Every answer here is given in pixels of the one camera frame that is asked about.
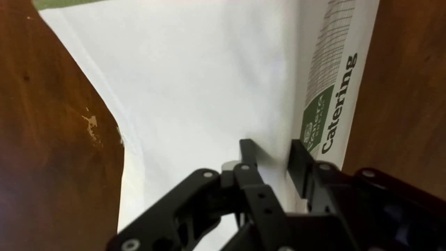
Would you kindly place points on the white and green paper bag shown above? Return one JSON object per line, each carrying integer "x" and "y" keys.
{"x": 195, "y": 69}

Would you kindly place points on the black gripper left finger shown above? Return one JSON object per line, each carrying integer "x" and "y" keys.
{"x": 252, "y": 195}

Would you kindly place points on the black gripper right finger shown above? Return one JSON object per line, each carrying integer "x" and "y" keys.
{"x": 362, "y": 209}

